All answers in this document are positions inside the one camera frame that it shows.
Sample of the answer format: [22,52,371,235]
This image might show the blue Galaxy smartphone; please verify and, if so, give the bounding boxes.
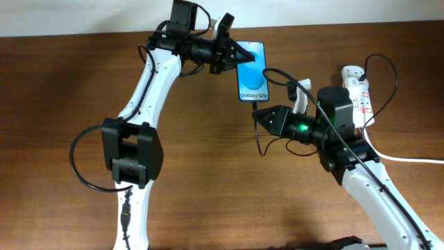
[237,41,269,102]

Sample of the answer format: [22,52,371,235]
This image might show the black charging cable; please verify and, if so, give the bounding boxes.
[251,53,399,157]

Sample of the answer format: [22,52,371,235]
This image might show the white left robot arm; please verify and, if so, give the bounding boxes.
[101,13,253,250]

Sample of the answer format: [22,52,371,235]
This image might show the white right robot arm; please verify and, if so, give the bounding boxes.
[280,81,443,249]

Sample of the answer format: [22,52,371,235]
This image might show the white USB charger adapter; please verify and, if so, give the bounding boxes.
[343,76,365,91]

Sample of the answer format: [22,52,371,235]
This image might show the white power strip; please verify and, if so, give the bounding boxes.
[341,65,374,128]

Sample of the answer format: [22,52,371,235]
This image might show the white power strip cord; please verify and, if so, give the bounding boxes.
[360,126,444,165]

